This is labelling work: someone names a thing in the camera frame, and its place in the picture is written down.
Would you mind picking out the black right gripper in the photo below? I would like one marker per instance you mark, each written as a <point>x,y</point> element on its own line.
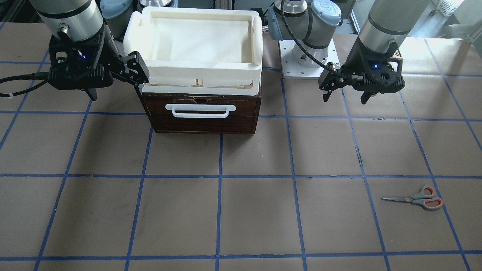
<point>109,49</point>

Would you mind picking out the white plastic tray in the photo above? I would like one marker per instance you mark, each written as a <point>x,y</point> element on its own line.
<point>198,51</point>

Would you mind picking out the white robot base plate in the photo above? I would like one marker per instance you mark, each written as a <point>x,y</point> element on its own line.
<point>296,65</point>

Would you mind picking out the grey orange handled scissors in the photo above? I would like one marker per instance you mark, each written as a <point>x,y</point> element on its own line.
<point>425,198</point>

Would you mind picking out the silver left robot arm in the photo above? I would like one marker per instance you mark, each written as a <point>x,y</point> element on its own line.
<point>312,23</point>

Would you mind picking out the dark wooden drawer box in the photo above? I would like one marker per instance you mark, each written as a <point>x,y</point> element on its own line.
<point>241,121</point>

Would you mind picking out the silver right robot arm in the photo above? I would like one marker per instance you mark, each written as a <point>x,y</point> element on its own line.
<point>75,20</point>

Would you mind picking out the white drawer handle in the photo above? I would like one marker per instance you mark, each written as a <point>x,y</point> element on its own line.
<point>202,111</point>

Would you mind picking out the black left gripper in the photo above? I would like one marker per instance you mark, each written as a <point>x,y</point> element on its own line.
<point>354,58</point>

